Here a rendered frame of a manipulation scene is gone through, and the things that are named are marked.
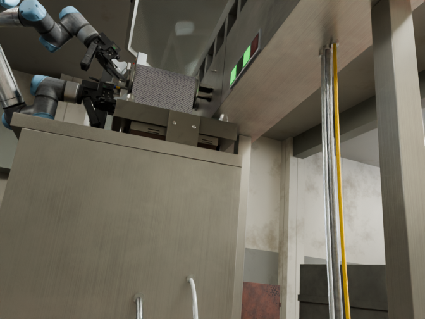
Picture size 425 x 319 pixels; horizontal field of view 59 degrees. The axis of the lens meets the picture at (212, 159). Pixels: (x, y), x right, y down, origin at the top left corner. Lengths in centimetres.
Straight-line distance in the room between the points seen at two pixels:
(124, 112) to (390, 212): 80
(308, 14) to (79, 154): 69
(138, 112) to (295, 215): 503
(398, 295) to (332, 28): 63
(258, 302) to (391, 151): 382
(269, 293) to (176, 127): 361
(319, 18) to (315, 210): 579
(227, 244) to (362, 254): 621
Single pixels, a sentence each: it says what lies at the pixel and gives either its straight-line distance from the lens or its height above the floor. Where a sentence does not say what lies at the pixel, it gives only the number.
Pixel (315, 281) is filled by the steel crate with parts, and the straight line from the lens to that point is 353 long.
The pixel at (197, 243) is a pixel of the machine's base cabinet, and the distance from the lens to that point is 108.
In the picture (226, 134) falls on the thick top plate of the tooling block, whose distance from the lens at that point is 125.
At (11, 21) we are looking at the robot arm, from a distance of 162.
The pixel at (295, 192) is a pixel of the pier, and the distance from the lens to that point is 614.
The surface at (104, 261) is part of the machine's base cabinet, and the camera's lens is 104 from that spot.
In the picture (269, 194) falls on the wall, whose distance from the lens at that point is 617.
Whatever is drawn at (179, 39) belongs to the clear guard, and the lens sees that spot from 216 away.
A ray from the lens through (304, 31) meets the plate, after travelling 104.
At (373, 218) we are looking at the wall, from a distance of 756.
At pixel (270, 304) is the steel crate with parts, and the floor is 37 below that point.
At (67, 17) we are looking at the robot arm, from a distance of 166.
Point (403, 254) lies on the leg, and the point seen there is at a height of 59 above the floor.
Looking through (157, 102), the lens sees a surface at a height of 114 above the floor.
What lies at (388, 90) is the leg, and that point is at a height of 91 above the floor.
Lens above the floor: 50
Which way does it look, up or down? 19 degrees up
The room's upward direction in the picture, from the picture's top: 5 degrees clockwise
